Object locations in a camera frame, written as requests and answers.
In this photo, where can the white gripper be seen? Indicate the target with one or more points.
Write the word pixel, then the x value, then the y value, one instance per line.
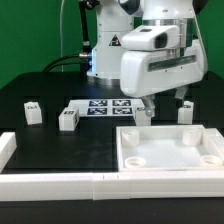
pixel 147 73

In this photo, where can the white square tabletop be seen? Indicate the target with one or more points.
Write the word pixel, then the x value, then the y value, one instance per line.
pixel 169 148

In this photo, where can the white sheet with markers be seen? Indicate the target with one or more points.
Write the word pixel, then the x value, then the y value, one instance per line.
pixel 106 107

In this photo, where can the white U-shaped fence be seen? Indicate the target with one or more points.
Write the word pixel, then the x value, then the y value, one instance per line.
pixel 101 186

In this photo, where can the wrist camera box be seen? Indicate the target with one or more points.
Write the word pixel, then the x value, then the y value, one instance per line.
pixel 152 38

